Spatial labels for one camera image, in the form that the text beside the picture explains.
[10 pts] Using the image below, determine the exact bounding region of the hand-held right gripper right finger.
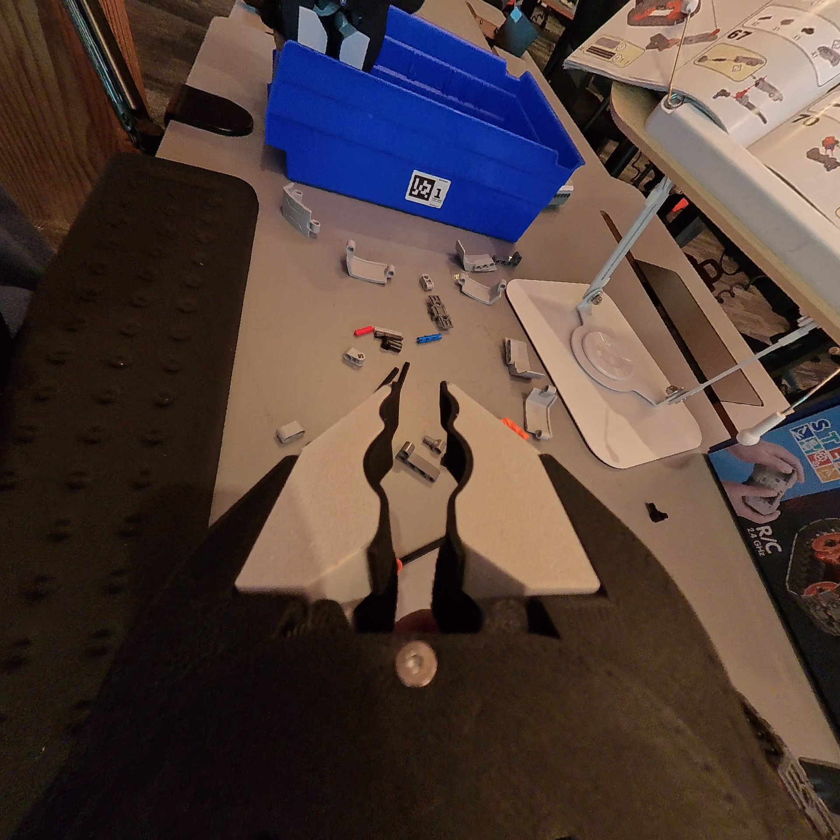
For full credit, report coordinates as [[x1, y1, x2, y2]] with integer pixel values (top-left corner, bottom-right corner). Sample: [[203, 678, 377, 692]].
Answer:
[[433, 381, 602, 601]]

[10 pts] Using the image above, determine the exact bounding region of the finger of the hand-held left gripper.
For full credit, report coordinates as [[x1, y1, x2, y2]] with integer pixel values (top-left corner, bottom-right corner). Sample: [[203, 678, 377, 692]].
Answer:
[[295, 3, 336, 53], [338, 26, 385, 72]]

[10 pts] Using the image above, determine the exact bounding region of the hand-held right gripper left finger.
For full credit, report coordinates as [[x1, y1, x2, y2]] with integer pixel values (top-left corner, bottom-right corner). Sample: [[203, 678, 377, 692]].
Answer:
[[234, 384, 400, 618]]

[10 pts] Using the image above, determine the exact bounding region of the blue plastic storage bin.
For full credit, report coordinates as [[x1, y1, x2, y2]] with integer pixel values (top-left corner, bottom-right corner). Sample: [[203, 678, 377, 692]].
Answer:
[[264, 7, 586, 244]]

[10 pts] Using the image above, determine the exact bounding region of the instruction booklet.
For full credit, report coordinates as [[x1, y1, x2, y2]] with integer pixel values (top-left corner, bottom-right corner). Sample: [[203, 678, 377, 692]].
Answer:
[[563, 0, 840, 221]]

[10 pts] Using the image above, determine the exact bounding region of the white book stand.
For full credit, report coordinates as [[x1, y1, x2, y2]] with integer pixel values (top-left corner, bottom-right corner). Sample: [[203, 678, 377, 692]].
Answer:
[[505, 0, 840, 470]]

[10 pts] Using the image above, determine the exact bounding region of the grey angular panel piece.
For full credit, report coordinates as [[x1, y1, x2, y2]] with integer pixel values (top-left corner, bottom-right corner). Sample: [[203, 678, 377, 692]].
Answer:
[[502, 336, 547, 382], [455, 239, 498, 273]]

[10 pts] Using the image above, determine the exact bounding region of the wooden pillar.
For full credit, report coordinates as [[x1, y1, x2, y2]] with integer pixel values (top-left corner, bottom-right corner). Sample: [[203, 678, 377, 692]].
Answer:
[[0, 0, 153, 253]]

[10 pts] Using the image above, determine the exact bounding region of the black dimpled foam mat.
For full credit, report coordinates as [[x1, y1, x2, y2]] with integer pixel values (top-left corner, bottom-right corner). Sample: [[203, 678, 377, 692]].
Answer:
[[0, 152, 260, 840]]

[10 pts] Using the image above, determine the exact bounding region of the toy vehicle product box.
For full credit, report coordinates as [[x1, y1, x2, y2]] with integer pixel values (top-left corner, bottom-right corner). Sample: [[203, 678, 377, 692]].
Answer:
[[705, 402, 840, 723]]

